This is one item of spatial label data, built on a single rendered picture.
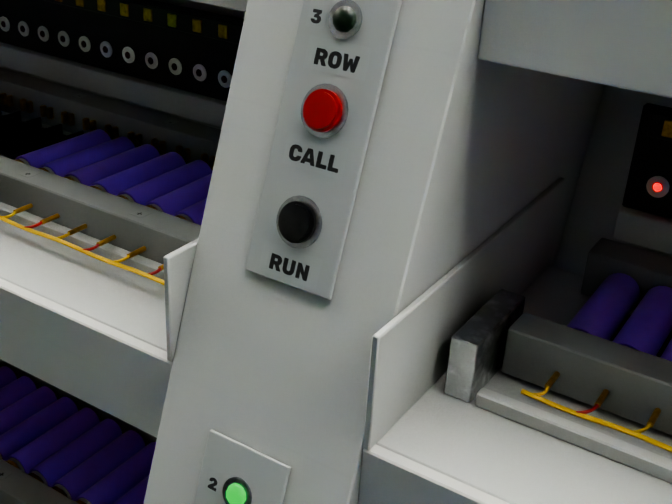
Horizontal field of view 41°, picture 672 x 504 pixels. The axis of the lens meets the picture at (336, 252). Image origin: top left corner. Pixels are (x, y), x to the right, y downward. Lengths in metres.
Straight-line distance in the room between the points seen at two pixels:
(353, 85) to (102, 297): 0.17
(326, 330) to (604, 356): 0.11
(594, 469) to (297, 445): 0.11
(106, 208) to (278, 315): 0.15
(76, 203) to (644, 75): 0.29
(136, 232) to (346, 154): 0.16
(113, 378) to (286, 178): 0.13
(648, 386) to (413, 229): 0.11
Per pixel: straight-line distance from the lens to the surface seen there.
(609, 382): 0.38
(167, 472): 0.40
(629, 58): 0.32
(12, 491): 0.58
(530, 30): 0.33
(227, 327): 0.37
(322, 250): 0.34
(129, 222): 0.46
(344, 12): 0.34
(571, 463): 0.36
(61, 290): 0.45
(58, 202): 0.50
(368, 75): 0.33
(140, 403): 0.42
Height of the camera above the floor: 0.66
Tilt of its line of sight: 10 degrees down
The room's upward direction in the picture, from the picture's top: 13 degrees clockwise
